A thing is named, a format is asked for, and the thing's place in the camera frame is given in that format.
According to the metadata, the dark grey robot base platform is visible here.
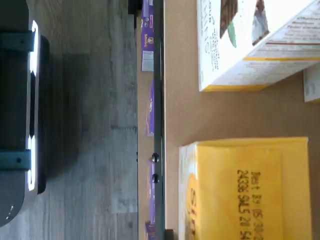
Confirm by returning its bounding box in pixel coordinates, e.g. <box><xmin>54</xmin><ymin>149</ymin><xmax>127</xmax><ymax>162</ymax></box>
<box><xmin>0</xmin><ymin>0</ymin><xmax>51</xmax><ymax>229</ymax></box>

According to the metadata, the dark metal shelf beam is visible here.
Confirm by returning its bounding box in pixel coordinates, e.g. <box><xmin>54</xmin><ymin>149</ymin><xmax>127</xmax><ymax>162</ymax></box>
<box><xmin>153</xmin><ymin>0</ymin><xmax>166</xmax><ymax>240</ymax></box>

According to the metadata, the brown shelf board with white boxes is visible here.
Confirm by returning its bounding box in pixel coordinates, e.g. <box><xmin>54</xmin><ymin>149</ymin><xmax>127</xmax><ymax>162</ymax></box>
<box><xmin>163</xmin><ymin>0</ymin><xmax>320</xmax><ymax>240</ymax></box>

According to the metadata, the purple Annie's box orange stripe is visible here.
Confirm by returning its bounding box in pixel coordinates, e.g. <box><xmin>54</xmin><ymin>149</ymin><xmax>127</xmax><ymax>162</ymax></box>
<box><xmin>147</xmin><ymin>159</ymin><xmax>156</xmax><ymax>224</ymax></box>

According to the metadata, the purple Annie's box pink stripe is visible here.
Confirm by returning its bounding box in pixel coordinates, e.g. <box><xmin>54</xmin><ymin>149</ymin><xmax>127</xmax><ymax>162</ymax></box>
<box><xmin>140</xmin><ymin>0</ymin><xmax>155</xmax><ymax>73</ymax></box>

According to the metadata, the white box with brownie picture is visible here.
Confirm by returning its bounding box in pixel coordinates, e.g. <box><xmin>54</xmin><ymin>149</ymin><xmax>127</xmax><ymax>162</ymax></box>
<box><xmin>196</xmin><ymin>0</ymin><xmax>320</xmax><ymax>93</ymax></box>

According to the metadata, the white box with yellow label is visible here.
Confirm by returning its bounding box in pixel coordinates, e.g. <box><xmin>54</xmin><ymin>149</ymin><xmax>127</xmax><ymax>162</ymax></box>
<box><xmin>178</xmin><ymin>136</ymin><xmax>310</xmax><ymax>240</ymax></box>

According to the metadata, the small white box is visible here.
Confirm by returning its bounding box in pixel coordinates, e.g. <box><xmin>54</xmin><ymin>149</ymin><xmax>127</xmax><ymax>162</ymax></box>
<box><xmin>303</xmin><ymin>66</ymin><xmax>320</xmax><ymax>104</ymax></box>

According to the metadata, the black metal shelf post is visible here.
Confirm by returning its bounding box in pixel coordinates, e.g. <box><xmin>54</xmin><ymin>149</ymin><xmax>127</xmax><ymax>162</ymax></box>
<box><xmin>127</xmin><ymin>0</ymin><xmax>144</xmax><ymax>15</ymax></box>

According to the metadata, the teal metal bracket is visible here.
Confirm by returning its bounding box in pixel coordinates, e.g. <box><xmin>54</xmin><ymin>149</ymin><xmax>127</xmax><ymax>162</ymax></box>
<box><xmin>0</xmin><ymin>149</ymin><xmax>31</xmax><ymax>171</ymax></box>
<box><xmin>0</xmin><ymin>30</ymin><xmax>35</xmax><ymax>53</ymax></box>

